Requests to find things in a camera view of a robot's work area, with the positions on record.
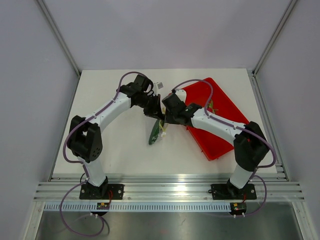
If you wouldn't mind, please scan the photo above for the small circuit board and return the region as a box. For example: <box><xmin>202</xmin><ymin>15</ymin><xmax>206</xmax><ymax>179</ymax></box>
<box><xmin>230</xmin><ymin>202</ymin><xmax>247</xmax><ymax>213</ymax></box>
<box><xmin>96</xmin><ymin>202</ymin><xmax>110</xmax><ymax>210</ymax></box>

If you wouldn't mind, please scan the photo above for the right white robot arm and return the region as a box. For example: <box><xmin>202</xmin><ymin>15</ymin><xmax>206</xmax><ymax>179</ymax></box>
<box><xmin>162</xmin><ymin>93</ymin><xmax>269</xmax><ymax>199</ymax></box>

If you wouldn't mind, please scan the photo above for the green cucumber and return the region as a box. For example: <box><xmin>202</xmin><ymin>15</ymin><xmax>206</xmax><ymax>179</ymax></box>
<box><xmin>148</xmin><ymin>119</ymin><xmax>164</xmax><ymax>146</ymax></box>

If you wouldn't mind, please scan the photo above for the clear zip top bag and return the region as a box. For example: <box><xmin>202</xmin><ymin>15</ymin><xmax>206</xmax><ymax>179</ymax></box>
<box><xmin>148</xmin><ymin>119</ymin><xmax>168</xmax><ymax>146</ymax></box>

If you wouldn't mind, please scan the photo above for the aluminium frame post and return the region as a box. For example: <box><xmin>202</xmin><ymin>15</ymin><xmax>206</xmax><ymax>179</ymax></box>
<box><xmin>34</xmin><ymin>0</ymin><xmax>82</xmax><ymax>80</ymax></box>
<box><xmin>251</xmin><ymin>0</ymin><xmax>300</xmax><ymax>77</ymax></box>

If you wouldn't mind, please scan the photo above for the pink dragon fruit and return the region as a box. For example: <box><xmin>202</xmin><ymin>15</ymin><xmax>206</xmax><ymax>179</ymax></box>
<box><xmin>206</xmin><ymin>99</ymin><xmax>218</xmax><ymax>114</ymax></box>

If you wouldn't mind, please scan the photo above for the red plastic tray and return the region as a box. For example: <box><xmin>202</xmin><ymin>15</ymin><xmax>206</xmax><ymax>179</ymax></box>
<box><xmin>183</xmin><ymin>78</ymin><xmax>249</xmax><ymax>161</ymax></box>

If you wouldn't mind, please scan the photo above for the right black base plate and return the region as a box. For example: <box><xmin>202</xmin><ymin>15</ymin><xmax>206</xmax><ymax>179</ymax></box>
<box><xmin>208</xmin><ymin>183</ymin><xmax>257</xmax><ymax>201</ymax></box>

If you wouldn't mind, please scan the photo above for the right aluminium frame post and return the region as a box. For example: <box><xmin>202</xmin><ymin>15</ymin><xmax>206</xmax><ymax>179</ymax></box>
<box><xmin>251</xmin><ymin>0</ymin><xmax>300</xmax><ymax>77</ymax></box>

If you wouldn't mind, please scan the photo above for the right small circuit board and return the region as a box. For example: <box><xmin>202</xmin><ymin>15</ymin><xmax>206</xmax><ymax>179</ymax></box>
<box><xmin>230</xmin><ymin>202</ymin><xmax>247</xmax><ymax>213</ymax></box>

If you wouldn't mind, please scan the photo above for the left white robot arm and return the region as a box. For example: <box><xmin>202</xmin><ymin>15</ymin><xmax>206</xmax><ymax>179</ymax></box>
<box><xmin>63</xmin><ymin>72</ymin><xmax>164</xmax><ymax>199</ymax></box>

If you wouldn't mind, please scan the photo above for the white slotted cable duct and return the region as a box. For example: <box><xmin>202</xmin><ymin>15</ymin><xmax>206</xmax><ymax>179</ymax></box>
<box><xmin>43</xmin><ymin>201</ymin><xmax>231</xmax><ymax>213</ymax></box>

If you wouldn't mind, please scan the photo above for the left aluminium frame post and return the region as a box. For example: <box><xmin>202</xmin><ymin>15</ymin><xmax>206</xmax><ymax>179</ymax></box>
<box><xmin>34</xmin><ymin>0</ymin><xmax>82</xmax><ymax>80</ymax></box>

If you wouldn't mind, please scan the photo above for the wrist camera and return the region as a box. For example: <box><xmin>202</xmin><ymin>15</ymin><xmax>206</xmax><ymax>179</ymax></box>
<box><xmin>152</xmin><ymin>82</ymin><xmax>164</xmax><ymax>92</ymax></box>
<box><xmin>171</xmin><ymin>89</ymin><xmax>187</xmax><ymax>103</ymax></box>

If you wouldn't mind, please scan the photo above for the aluminium mounting rail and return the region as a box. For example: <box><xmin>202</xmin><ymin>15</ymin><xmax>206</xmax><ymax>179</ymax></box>
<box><xmin>33</xmin><ymin>173</ymin><xmax>305</xmax><ymax>202</ymax></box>

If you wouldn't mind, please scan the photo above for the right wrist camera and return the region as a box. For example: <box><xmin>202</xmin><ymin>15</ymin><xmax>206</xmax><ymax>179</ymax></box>
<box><xmin>171</xmin><ymin>89</ymin><xmax>187</xmax><ymax>103</ymax></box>

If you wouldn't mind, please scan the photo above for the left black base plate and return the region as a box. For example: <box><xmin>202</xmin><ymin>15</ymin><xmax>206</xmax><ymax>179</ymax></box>
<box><xmin>79</xmin><ymin>183</ymin><xmax>124</xmax><ymax>200</ymax></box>

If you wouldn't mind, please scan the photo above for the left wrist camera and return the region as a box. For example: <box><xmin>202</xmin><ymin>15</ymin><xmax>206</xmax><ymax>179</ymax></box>
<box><xmin>152</xmin><ymin>82</ymin><xmax>164</xmax><ymax>92</ymax></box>

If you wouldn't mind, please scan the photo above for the left small circuit board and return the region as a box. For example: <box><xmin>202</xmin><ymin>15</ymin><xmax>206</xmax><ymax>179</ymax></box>
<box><xmin>96</xmin><ymin>202</ymin><xmax>110</xmax><ymax>210</ymax></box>

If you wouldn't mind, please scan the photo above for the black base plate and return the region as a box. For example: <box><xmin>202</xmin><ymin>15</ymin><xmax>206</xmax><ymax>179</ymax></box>
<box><xmin>79</xmin><ymin>183</ymin><xmax>124</xmax><ymax>200</ymax></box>
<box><xmin>208</xmin><ymin>183</ymin><xmax>257</xmax><ymax>201</ymax></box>

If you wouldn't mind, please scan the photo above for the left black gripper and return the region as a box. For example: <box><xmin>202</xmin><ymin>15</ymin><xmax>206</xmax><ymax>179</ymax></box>
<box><xmin>135</xmin><ymin>93</ymin><xmax>164</xmax><ymax>121</ymax></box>

